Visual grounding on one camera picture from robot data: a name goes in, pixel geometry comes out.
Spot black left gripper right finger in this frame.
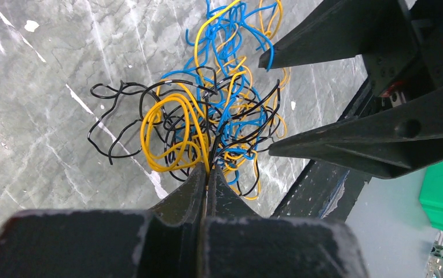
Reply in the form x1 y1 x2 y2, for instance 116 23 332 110
202 167 369 277

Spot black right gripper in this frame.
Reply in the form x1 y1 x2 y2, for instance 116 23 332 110
258 1 443 179

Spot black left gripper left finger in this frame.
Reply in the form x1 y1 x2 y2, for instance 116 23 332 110
0 164 206 277

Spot yellow wire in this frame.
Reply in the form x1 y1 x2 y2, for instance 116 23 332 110
140 0 291 201

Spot blue wire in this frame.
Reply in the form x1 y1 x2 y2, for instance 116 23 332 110
159 0 280 185

